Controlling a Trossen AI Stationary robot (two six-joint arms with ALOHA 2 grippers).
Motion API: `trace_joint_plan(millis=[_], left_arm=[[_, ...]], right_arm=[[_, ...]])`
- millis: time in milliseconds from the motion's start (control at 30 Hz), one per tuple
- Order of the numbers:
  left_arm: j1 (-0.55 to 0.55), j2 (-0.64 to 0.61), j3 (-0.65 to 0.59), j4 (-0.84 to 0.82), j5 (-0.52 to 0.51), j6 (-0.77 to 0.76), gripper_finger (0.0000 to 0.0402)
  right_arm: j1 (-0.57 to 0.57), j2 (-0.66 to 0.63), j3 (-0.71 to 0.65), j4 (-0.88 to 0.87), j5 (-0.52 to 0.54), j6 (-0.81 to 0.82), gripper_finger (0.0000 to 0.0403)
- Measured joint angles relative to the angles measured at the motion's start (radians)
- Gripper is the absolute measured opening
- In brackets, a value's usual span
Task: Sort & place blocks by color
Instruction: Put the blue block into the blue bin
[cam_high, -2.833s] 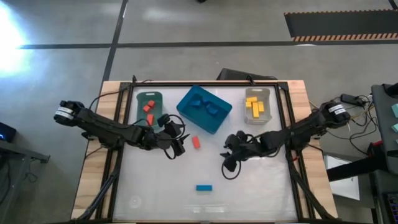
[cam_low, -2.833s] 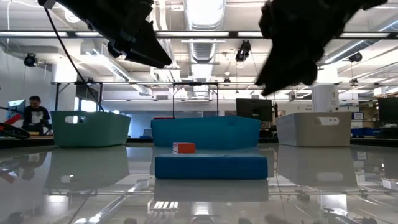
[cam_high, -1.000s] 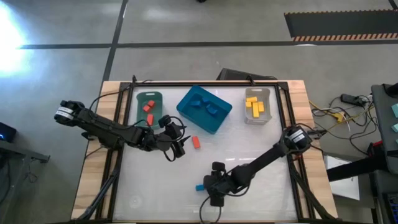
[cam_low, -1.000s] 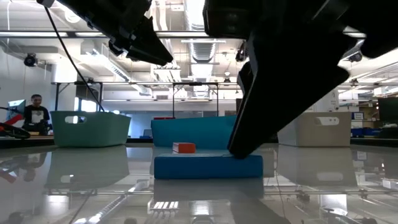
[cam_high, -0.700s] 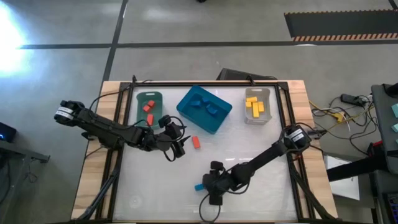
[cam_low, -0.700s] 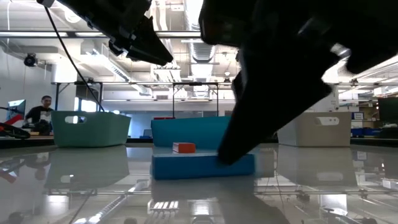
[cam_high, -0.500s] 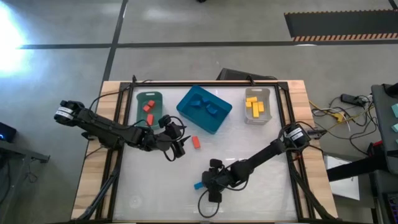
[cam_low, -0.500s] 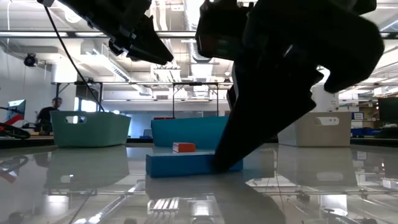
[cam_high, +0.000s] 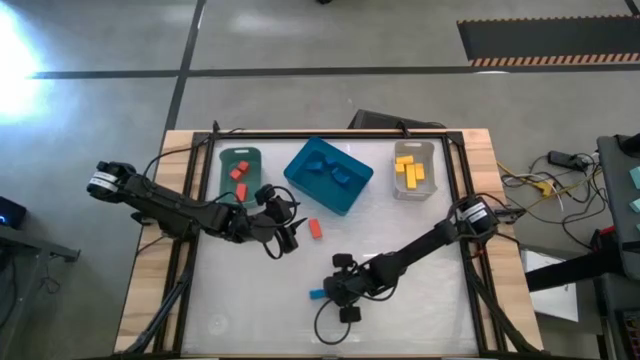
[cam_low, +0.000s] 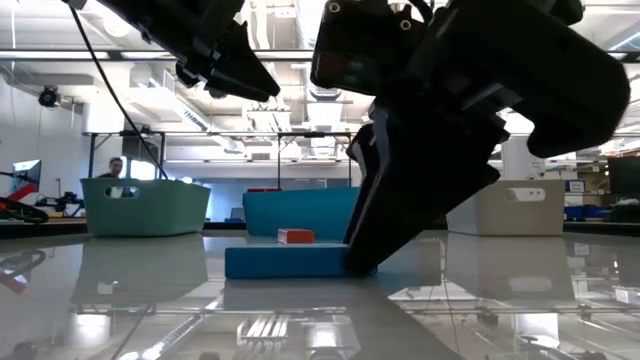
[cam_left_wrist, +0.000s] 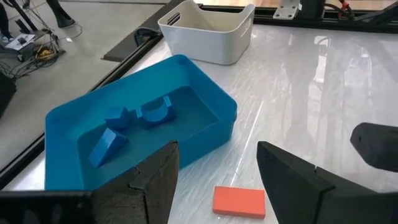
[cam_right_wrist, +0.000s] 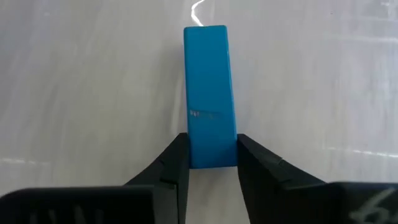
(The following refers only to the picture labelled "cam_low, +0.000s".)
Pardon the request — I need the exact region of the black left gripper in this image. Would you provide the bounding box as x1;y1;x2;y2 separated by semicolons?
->
97;0;281;101

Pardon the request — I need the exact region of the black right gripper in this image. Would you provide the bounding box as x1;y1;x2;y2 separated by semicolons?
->
374;0;631;159

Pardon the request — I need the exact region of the long blue foam block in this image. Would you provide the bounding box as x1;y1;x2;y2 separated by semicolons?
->
224;242;379;280

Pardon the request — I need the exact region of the blue plastic bin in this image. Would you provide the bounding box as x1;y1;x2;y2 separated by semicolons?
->
242;186;361;240

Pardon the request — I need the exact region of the white pillar with signs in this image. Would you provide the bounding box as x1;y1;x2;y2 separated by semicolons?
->
501;135;547;181

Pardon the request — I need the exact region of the white plastic bin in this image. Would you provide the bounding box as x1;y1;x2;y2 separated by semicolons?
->
446;178;566;237

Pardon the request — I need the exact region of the small orange foam block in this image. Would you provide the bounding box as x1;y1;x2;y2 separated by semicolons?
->
277;228;317;246

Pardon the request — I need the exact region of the black monitor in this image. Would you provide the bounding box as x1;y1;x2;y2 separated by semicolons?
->
607;155;640;200

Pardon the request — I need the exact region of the person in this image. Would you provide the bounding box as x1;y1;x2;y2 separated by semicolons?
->
97;156;127;180

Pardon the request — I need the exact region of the teal plastic bin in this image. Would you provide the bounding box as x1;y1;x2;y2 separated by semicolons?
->
79;177;212;238

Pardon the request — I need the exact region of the blue storage bins shelf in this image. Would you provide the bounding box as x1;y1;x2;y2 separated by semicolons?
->
563;205;614;218

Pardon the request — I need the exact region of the small tilted monitor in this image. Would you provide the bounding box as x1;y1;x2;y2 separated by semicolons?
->
10;158;43;194

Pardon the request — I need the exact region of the black and red equipment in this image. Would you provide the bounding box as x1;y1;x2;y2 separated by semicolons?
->
0;183;50;225

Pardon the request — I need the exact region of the black metal frame rack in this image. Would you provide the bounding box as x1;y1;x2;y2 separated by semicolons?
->
87;129;167;180
277;131;353;190

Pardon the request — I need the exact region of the round silver ceiling duct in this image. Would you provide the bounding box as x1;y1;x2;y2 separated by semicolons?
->
292;0;346;132

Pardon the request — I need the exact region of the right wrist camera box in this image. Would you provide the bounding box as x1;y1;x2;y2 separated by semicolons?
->
309;0;429;97

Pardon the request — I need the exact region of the black left wrist camera cable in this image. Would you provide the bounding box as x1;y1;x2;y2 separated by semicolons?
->
67;3;170;180

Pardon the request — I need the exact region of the black ceiling camera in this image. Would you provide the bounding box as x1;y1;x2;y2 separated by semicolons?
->
38;84;62;109

